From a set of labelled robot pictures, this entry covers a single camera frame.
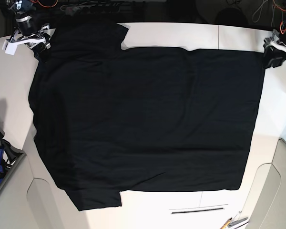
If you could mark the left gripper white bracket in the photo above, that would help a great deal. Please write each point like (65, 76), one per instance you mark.
(275, 50)

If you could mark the yellow handled tool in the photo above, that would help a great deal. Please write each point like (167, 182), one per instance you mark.
(226, 223)

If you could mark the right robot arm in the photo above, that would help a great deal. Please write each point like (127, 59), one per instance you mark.
(28, 31)

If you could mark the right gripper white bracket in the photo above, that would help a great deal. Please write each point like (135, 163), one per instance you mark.
(38, 41)

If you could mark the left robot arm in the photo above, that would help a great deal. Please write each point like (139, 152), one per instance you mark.
(282, 26)

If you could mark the black T-shirt with print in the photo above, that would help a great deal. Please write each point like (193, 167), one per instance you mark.
(156, 119)

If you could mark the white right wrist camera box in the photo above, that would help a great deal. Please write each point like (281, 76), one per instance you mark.
(9, 47)

